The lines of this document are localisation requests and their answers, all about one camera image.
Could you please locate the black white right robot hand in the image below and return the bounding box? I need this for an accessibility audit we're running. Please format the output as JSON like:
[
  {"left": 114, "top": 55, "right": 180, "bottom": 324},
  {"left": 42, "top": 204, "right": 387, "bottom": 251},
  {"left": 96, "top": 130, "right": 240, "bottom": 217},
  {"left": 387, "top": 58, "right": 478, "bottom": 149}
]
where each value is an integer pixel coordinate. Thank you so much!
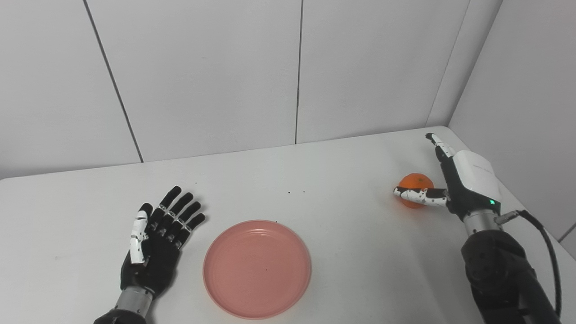
[{"left": 393, "top": 133, "right": 503, "bottom": 221}]

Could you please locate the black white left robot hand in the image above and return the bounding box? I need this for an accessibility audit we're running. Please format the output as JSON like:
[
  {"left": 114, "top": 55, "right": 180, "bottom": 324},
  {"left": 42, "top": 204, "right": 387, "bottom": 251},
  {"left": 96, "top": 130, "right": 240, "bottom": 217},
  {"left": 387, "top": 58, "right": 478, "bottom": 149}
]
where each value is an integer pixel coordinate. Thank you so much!
[{"left": 120, "top": 186, "right": 207, "bottom": 300}]

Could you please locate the orange fruit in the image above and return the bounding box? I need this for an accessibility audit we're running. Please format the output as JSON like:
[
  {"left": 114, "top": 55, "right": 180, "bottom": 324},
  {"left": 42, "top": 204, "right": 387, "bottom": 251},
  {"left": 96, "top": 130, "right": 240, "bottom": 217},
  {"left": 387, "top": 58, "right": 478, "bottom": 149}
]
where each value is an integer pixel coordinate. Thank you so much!
[{"left": 398, "top": 173, "right": 436, "bottom": 209}]

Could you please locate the pink round plate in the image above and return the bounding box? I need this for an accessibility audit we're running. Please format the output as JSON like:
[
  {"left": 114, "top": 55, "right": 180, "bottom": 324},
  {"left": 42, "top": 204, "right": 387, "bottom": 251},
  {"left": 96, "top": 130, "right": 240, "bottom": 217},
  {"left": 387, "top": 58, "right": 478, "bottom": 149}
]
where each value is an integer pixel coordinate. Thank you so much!
[{"left": 202, "top": 220, "right": 312, "bottom": 320}]

